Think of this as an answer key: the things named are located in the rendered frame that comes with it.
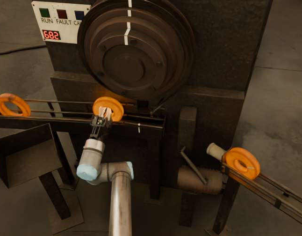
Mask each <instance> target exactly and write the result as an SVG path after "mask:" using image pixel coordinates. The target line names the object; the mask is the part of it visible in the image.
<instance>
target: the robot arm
mask: <svg viewBox="0 0 302 236"><path fill-rule="evenodd" d="M106 111H107V114H106V116H105V117H104V115H105V113H106ZM99 112H100V113H99V115H95V116H94V115H93V116H92V119H93V121H92V119H91V122H90V126H91V128H92V130H93V131H92V134H90V137H89V139H88V140H86V143H85V146H84V147H83V148H84V149H83V153H82V156H81V159H80V162H79V166H78V167H77V176H79V177H80V178H82V179H84V180H86V181H87V182H88V183H90V184H93V185H97V184H100V183H101V182H112V190H111V205H110V221H109V236H132V226H131V186H130V182H131V180H133V179H134V175H133V168H132V163H131V162H126V161H124V162H111V163H101V159H102V155H103V152H104V149H105V144H104V140H106V139H108V138H109V133H107V132H109V129H110V128H111V126H112V124H113V117H112V112H111V109H110V108H108V107H104V108H102V107H100V108H99Z"/></svg>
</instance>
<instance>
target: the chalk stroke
mask: <svg viewBox="0 0 302 236"><path fill-rule="evenodd" d="M129 7H132V5H131V0H129ZM128 16H131V11H130V10H128ZM127 26H128V29H127V31H126V33H125V35H128V33H129V30H130V22H128V23H127ZM124 39H125V45H128V40H127V36H124Z"/></svg>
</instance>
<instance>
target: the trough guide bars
mask: <svg viewBox="0 0 302 236"><path fill-rule="evenodd" d="M238 161H239V163H240V164H241V165H242V166H243V167H245V168H247V166H246V165H245V164H244V163H243V162H242V161H240V160H238ZM222 164H223V165H222V167H223V168H224V169H225V173H224V174H225V175H227V176H229V174H230V173H232V174H233V175H235V176H237V177H238V178H240V179H241V180H243V181H245V182H246V183H247V184H249V185H251V186H252V187H254V188H255V189H257V190H258V191H260V192H261V193H263V194H265V195H266V196H268V197H269V198H271V199H272V200H274V201H275V205H274V207H275V208H277V209H280V206H281V205H282V206H283V207H285V208H286V209H288V210H289V211H291V212H292V213H294V214H296V215H297V216H299V217H301V218H302V211H301V210H299V209H298V208H296V207H295V206H293V205H291V204H289V203H288V202H286V201H285V200H283V199H282V198H280V197H278V196H277V195H275V194H274V193H272V192H271V191H269V190H268V189H266V188H264V187H263V186H261V185H259V184H258V183H256V182H254V181H253V180H251V179H250V178H248V177H247V176H245V175H244V174H242V173H240V172H239V171H237V170H236V169H234V168H232V167H231V166H229V165H228V164H226V163H224V162H223V163H222ZM257 176H258V177H259V178H261V179H263V180H265V181H266V182H268V183H269V184H271V185H273V186H274V187H276V188H278V189H279V190H281V191H282V192H284V193H283V195H285V196H286V197H289V196H290V197H292V198H294V199H295V200H297V201H299V202H301V203H302V196H301V195H299V194H297V193H296V192H294V191H292V190H291V189H289V188H287V187H285V186H284V185H282V184H280V183H279V182H277V181H275V180H274V179H272V178H270V177H269V176H267V175H265V174H264V173H262V172H260V173H259V174H258V175H257Z"/></svg>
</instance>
